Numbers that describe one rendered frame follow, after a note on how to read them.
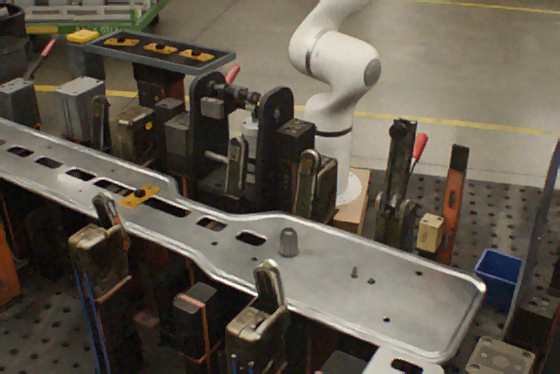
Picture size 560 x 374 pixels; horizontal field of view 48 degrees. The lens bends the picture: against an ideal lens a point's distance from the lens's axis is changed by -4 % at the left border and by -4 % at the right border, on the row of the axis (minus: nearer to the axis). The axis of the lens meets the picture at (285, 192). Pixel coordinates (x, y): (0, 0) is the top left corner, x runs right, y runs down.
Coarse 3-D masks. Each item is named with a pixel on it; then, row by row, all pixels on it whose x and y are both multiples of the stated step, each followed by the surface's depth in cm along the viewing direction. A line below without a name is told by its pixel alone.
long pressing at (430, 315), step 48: (48, 144) 147; (48, 192) 129; (96, 192) 129; (192, 240) 115; (240, 240) 115; (336, 240) 115; (240, 288) 105; (288, 288) 104; (336, 288) 104; (384, 288) 104; (432, 288) 104; (480, 288) 104; (384, 336) 94; (432, 336) 94
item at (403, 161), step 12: (396, 120) 107; (408, 120) 107; (396, 132) 105; (408, 132) 107; (396, 144) 109; (408, 144) 107; (396, 156) 110; (408, 156) 108; (396, 168) 111; (408, 168) 110; (384, 180) 112; (396, 180) 112; (408, 180) 112; (384, 192) 112; (384, 204) 113; (396, 216) 113
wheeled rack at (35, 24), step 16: (80, 0) 519; (112, 0) 516; (128, 0) 515; (144, 0) 513; (160, 0) 523; (32, 16) 481; (48, 16) 479; (64, 16) 478; (80, 16) 475; (96, 16) 475; (112, 16) 474; (128, 16) 473; (144, 16) 484; (32, 32) 474; (48, 32) 473; (64, 32) 472; (96, 32) 470
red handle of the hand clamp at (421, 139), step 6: (420, 138) 117; (426, 138) 117; (414, 144) 117; (420, 144) 116; (414, 150) 116; (420, 150) 116; (414, 156) 116; (420, 156) 116; (414, 162) 116; (396, 192) 114; (390, 198) 113; (396, 198) 113; (390, 204) 113; (396, 204) 113
